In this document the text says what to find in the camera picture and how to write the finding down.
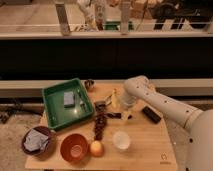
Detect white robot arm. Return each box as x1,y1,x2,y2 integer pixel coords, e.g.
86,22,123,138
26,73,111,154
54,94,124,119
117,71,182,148
120,75,213,171

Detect black rectangular block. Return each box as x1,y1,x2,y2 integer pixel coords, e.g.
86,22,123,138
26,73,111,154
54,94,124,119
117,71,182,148
142,106,161,124

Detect brown grape bunch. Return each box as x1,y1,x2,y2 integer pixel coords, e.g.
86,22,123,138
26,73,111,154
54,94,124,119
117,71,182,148
94,115,107,140

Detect white cup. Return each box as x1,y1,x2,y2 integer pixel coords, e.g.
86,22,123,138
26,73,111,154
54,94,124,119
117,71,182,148
112,131,131,150

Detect orange fruit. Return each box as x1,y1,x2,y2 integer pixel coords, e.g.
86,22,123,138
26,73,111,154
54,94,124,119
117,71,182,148
90,141,104,157

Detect green plastic tray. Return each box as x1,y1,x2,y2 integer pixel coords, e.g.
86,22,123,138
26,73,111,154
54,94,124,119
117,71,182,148
42,78,94,131

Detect grey sponge block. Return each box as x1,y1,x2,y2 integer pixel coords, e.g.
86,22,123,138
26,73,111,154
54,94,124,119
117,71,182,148
64,91,75,107

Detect orange bowl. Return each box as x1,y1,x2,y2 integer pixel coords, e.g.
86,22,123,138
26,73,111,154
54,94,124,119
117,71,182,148
60,133,89,163

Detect dark purple bowl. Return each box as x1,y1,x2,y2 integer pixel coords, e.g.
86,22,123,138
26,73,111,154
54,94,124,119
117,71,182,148
21,126,52,155

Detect grey crumpled cloth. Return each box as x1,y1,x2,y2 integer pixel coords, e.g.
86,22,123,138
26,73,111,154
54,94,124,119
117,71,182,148
24,129,48,152

